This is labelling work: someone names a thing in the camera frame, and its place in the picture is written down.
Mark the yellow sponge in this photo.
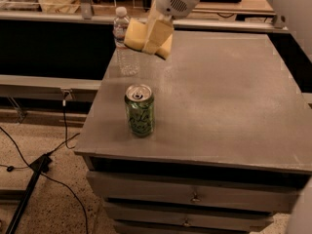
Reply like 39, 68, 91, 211
125, 19, 173, 59

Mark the black cable on floor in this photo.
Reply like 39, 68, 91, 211
0, 91, 90, 234

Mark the grey drawer cabinet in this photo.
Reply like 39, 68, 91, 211
75, 31, 312, 234

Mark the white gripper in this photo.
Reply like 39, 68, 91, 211
142, 0, 200, 55

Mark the black floor stand bar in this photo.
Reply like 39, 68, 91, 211
5, 154, 52, 234

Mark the clear plastic water bottle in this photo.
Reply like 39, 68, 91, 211
113, 7, 139, 76

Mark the grey metal shelf rail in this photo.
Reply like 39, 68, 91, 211
0, 75, 100, 102

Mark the green soda can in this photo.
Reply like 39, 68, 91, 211
124, 84, 154, 137

